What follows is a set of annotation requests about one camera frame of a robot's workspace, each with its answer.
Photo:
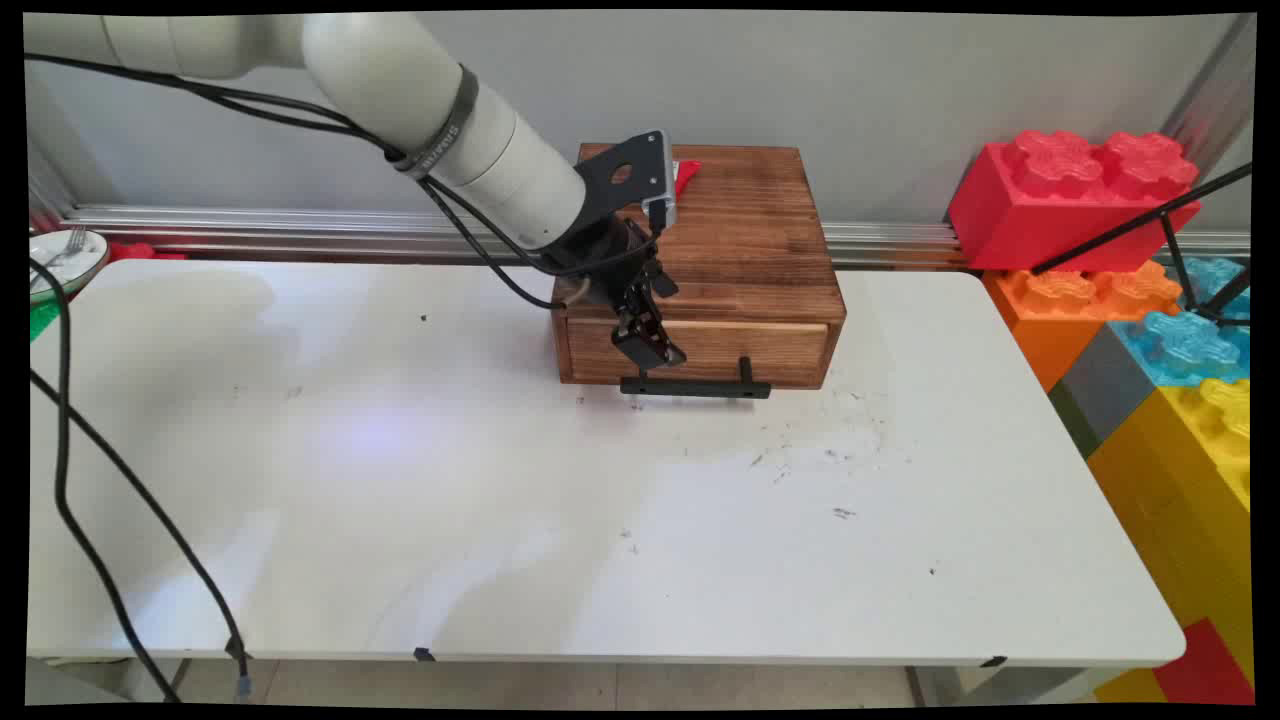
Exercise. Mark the big orange toy brick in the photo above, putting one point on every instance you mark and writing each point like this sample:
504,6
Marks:
1050,310

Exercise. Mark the flat red item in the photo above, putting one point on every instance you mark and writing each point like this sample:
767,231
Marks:
140,251

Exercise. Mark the small red toy brick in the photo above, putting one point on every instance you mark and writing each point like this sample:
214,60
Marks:
1205,665

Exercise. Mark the big yellow toy brick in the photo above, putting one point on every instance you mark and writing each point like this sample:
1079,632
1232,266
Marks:
1180,500

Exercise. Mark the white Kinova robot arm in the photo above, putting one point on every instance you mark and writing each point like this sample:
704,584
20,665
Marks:
380,70

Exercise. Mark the big blue toy brick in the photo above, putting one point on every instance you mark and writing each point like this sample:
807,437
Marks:
1190,340

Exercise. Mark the big grey toy brick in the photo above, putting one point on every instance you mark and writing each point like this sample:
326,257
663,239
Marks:
1100,395

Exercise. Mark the black wrist camera mount plate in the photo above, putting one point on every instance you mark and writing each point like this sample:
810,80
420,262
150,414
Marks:
610,175

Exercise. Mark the white plate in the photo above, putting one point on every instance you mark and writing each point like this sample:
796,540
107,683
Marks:
75,262

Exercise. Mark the black tripod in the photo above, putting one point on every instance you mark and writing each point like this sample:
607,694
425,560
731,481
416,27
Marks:
1180,250

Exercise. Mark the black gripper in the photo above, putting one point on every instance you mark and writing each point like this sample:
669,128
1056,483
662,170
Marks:
600,250

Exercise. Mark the metal fork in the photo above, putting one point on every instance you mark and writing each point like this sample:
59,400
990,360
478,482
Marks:
72,243

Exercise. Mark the aluminium frame rail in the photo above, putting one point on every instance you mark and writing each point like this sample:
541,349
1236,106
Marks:
300,228

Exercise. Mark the brown wooden drawer cabinet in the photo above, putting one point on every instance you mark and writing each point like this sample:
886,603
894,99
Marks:
750,230

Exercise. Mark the green item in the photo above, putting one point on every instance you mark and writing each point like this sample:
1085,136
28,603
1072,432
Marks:
42,320

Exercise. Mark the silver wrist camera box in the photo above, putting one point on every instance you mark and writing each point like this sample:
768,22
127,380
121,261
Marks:
663,180

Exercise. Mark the small red object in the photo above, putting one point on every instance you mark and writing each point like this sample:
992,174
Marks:
686,175

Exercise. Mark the big red toy brick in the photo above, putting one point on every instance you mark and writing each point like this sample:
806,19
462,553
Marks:
1060,200

